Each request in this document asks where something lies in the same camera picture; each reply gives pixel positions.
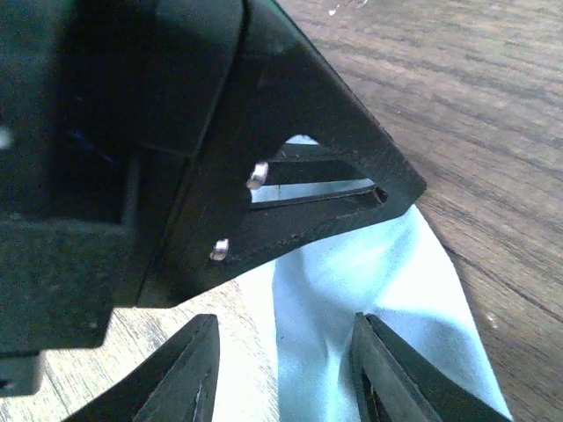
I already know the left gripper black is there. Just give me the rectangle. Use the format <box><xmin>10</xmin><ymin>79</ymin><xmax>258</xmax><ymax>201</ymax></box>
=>
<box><xmin>1</xmin><ymin>1</ymin><xmax>245</xmax><ymax>396</ymax></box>

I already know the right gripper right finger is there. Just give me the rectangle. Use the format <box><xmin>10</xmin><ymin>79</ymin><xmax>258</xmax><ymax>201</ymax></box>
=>
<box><xmin>350</xmin><ymin>313</ymin><xmax>508</xmax><ymax>422</ymax></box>

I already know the light blue cleaning cloth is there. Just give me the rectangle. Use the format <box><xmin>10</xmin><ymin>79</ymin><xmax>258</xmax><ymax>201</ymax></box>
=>
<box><xmin>252</xmin><ymin>134</ymin><xmax>514</xmax><ymax>422</ymax></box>

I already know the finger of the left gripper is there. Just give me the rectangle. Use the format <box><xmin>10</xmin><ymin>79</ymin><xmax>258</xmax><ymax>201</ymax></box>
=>
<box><xmin>137</xmin><ymin>1</ymin><xmax>426</xmax><ymax>308</ymax></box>

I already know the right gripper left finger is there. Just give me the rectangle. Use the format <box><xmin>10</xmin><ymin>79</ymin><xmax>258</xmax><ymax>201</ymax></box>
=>
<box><xmin>67</xmin><ymin>314</ymin><xmax>219</xmax><ymax>422</ymax></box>

